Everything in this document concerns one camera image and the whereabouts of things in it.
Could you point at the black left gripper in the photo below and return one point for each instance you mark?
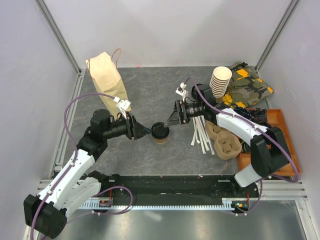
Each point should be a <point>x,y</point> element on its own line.
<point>135,130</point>

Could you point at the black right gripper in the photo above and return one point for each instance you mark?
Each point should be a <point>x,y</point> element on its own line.
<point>179,115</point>

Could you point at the black plastic cup lid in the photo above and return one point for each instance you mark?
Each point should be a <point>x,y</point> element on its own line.
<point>160,131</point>

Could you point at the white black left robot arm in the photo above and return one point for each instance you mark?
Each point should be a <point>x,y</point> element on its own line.
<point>48,211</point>

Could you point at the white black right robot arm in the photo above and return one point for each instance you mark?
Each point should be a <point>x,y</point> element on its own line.
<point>269,151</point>

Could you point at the white wrapped straw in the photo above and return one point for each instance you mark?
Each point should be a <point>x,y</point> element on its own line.
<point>199,132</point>
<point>208,141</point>
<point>193,132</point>
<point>204,147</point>

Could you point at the stack of black lids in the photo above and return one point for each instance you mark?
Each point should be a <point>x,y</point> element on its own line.
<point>204,89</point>

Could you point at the cardboard cup carrier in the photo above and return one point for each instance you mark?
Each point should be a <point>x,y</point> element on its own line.
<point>226,144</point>

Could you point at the stack of paper cups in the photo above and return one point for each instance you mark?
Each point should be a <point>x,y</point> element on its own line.
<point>219,82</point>

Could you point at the camouflage fabric cloth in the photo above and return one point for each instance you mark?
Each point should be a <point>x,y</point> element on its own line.
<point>245,87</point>

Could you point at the orange compartment tray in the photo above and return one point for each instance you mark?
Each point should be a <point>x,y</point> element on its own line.
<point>276,119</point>

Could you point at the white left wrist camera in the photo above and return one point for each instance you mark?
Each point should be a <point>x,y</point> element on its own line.
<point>122,105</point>

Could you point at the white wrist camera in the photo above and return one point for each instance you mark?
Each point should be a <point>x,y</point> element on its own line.
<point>181,91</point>
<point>122,105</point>

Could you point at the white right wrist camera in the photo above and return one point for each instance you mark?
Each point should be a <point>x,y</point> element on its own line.
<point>181,91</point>

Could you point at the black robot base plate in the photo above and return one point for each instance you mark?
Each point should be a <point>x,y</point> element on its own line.
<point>216,186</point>

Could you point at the white slotted cable duct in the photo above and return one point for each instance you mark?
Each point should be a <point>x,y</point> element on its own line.
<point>98,205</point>

